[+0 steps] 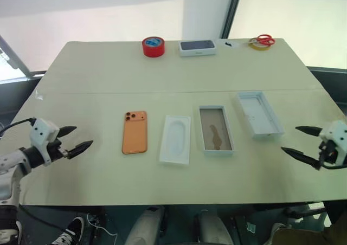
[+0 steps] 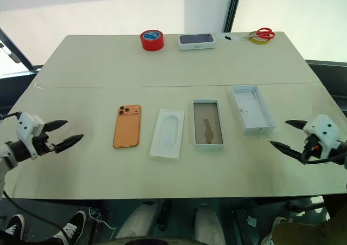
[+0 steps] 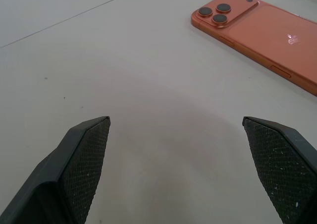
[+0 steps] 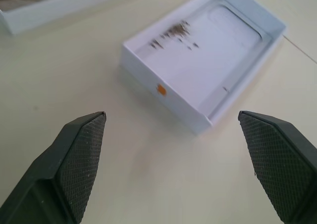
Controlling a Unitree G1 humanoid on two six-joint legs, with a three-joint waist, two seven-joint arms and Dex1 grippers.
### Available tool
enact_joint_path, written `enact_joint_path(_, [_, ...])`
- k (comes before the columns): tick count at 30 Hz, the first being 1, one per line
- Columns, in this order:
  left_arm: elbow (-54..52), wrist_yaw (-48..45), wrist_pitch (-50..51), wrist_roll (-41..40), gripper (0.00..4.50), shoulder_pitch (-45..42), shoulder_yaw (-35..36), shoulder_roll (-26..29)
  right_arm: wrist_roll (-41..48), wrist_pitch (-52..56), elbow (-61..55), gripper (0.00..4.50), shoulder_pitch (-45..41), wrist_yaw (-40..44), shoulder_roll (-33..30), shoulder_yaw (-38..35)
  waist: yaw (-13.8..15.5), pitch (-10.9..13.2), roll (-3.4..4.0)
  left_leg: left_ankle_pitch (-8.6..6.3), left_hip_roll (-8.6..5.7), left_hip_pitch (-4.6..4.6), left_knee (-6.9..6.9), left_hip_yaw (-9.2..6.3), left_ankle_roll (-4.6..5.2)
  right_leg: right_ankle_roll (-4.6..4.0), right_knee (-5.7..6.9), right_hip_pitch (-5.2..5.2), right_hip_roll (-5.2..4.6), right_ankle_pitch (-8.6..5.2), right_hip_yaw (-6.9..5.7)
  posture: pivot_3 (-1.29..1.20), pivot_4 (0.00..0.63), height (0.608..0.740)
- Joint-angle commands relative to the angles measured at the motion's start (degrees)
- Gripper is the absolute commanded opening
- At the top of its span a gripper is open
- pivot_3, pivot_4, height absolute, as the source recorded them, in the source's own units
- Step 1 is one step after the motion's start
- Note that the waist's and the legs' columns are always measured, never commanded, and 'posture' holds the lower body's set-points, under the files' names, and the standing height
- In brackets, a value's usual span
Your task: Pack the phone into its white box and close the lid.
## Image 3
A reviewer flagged orange smartphone with triple camera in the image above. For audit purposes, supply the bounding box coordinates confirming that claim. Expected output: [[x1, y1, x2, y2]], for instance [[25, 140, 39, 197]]
[[190, 0, 317, 97]]

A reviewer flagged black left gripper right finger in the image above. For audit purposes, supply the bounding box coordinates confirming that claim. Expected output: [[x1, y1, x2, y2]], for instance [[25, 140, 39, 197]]
[[242, 116, 317, 224]]

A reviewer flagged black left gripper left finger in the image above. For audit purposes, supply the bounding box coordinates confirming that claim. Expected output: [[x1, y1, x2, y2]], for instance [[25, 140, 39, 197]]
[[0, 115, 111, 224]]

